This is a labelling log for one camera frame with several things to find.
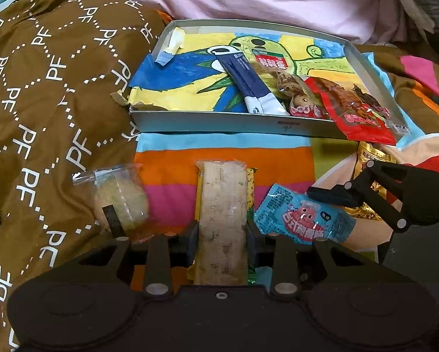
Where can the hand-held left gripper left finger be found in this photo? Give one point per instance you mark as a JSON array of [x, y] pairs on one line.
[[190, 242]]

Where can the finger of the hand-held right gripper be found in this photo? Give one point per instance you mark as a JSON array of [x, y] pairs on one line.
[[333, 194]]

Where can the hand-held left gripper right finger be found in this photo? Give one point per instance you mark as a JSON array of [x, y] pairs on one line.
[[254, 244]]

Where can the light blue snack packet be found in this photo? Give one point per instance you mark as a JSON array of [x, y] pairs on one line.
[[300, 212]]

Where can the beige cereal bar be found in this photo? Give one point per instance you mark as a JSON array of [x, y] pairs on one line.
[[221, 209]]

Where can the gold snack packet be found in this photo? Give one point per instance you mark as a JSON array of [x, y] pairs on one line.
[[370, 154]]

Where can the red snack packet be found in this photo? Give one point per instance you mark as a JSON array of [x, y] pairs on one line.
[[355, 121]]

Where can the clear pastry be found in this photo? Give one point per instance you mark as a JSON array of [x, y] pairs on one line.
[[120, 194]]

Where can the quail egg packet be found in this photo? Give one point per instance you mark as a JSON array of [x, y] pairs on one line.
[[293, 88]]

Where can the shallow grey box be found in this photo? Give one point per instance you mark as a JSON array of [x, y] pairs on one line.
[[205, 123]]

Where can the blue and white stick packet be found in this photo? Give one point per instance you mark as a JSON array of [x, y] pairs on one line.
[[249, 80]]

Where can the colourful printed blanket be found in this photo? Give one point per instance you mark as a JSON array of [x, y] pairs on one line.
[[223, 157]]

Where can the crayon drawing paper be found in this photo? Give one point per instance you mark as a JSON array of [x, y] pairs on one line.
[[175, 77]]

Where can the clear plastic bag of clothes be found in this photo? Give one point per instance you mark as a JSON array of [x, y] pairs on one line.
[[432, 7]]

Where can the brown patterned quilt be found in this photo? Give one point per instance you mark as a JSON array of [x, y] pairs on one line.
[[39, 99]]

